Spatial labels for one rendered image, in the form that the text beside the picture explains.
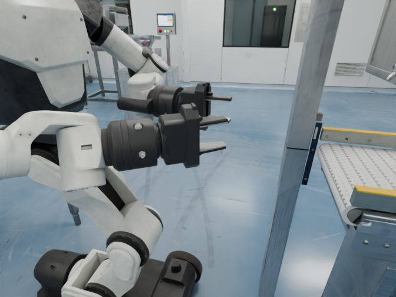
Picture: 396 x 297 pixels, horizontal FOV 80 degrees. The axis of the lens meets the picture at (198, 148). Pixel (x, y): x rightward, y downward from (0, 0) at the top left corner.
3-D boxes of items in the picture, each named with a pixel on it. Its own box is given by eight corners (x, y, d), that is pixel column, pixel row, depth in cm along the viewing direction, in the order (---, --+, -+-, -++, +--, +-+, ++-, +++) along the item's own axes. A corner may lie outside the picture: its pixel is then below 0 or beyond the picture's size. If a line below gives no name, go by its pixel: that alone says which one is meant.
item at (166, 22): (158, 66, 311) (155, 12, 283) (161, 65, 320) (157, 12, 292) (175, 67, 308) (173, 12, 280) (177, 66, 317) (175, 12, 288)
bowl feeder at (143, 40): (124, 68, 298) (119, 35, 281) (135, 64, 330) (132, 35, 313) (161, 69, 291) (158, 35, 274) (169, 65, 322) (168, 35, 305)
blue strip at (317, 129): (301, 184, 71) (316, 122, 62) (301, 183, 72) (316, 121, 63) (306, 185, 71) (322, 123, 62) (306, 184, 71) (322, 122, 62)
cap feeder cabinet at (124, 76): (125, 128, 319) (116, 70, 285) (141, 115, 369) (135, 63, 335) (170, 132, 309) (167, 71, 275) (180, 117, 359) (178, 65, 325)
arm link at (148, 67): (146, 108, 79) (155, 92, 96) (167, 87, 76) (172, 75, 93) (120, 86, 76) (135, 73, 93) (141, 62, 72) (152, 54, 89)
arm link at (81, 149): (126, 112, 38) (46, 119, 35) (135, 180, 37) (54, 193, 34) (128, 127, 48) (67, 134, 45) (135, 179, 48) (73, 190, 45)
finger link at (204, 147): (221, 139, 49) (192, 144, 47) (227, 146, 46) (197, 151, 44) (221, 147, 49) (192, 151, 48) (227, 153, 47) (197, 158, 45)
